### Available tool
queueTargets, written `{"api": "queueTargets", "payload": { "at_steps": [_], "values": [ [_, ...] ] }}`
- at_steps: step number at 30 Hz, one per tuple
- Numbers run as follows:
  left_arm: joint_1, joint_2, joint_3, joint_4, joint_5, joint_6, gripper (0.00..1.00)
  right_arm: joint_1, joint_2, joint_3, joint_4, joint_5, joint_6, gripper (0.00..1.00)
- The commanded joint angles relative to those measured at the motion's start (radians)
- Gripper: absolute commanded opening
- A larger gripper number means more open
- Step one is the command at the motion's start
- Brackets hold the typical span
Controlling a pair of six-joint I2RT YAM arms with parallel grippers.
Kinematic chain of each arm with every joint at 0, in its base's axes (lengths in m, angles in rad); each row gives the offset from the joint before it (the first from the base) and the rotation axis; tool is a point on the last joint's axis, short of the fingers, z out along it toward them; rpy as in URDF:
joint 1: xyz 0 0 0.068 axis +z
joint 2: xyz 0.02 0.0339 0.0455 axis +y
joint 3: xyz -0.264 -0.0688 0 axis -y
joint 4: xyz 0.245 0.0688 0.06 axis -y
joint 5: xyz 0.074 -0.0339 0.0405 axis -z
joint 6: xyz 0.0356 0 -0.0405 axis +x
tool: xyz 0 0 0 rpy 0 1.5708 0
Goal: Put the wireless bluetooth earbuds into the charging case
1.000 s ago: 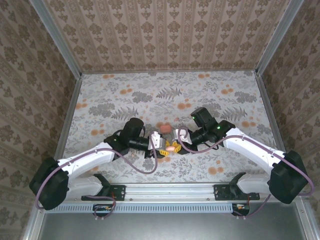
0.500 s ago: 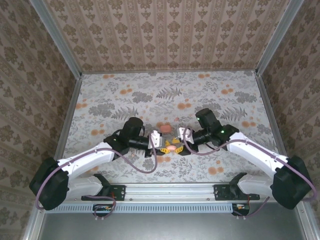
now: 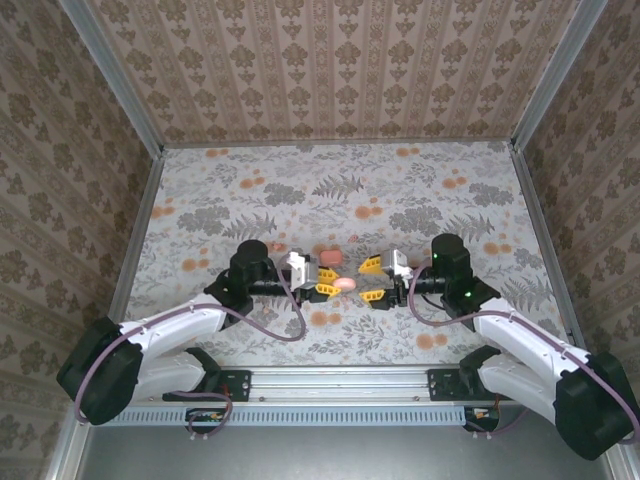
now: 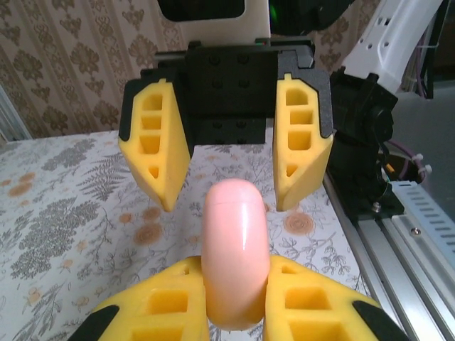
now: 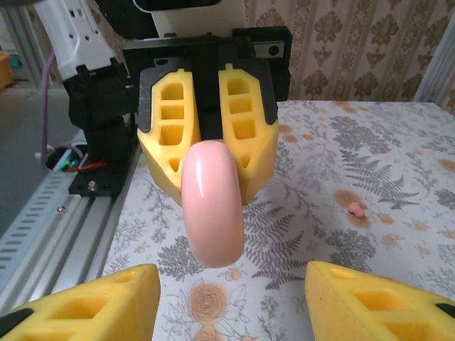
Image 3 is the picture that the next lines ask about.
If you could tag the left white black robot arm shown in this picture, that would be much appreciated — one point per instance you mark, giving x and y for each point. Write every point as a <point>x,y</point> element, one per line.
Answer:
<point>175,320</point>

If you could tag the light pink oval charging case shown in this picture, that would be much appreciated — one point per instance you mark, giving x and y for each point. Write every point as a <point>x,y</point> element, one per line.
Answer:
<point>345,284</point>

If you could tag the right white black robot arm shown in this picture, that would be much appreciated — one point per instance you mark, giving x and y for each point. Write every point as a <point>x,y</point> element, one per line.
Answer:
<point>525,335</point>

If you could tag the thin aluminium table rail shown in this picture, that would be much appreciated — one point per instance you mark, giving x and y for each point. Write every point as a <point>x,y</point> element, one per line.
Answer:
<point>340,144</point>

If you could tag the aluminium frame post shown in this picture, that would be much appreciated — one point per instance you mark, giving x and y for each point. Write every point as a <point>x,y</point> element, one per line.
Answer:
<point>557,75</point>
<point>114,75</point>

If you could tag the grey metal sheet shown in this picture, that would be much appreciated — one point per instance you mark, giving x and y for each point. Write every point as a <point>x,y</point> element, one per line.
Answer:
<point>340,455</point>

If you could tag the floral patterned table cover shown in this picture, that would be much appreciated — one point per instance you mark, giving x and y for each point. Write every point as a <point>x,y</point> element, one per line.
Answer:
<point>300,165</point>

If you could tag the aluminium frame bar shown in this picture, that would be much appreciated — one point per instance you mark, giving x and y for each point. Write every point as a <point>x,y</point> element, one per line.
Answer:
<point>622,470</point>
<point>70,450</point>

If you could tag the aluminium table side rail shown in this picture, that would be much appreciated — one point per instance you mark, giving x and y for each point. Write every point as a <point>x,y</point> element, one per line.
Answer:
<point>133,250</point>
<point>548,250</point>

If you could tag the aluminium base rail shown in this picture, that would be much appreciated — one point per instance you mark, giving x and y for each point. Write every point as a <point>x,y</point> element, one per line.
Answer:
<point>340,382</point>

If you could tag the dark pink rounded case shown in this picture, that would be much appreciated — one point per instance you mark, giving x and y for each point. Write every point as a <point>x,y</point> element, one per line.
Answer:
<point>332,257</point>

